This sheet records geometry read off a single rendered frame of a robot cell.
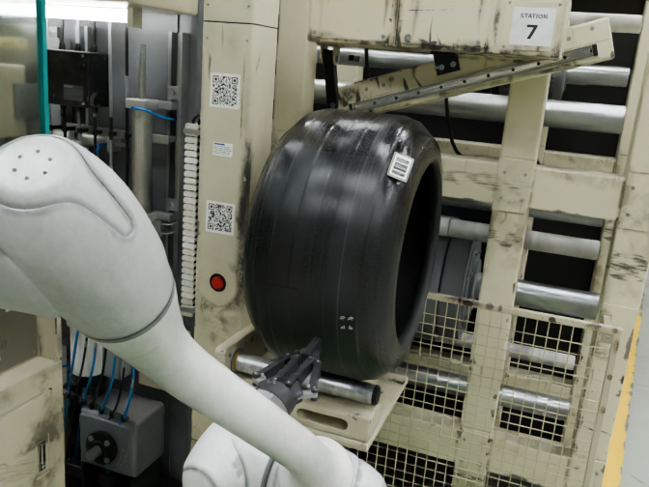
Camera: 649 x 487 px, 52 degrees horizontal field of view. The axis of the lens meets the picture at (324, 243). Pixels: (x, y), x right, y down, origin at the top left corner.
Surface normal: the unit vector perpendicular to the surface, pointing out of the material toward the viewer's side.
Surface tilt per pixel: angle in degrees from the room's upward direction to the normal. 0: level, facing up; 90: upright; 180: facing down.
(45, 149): 46
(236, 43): 90
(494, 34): 90
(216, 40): 90
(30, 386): 90
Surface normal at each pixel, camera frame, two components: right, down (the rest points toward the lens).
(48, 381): 0.93, 0.16
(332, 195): -0.26, -0.33
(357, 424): -0.36, 0.21
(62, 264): 0.31, 0.62
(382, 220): 0.42, -0.07
